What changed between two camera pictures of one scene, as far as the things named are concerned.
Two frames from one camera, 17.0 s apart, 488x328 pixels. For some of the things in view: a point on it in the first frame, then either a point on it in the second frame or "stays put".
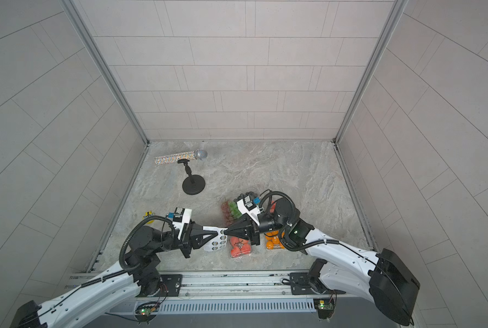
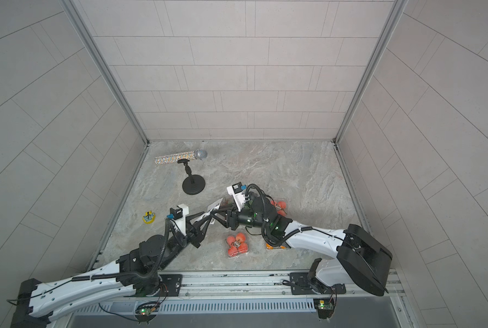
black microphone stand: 193,184 stays put
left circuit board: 146,312 stays put
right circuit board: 324,307 stays put
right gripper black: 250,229 -> 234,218
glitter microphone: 200,154 stays put
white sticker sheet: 218,242 -> 210,208
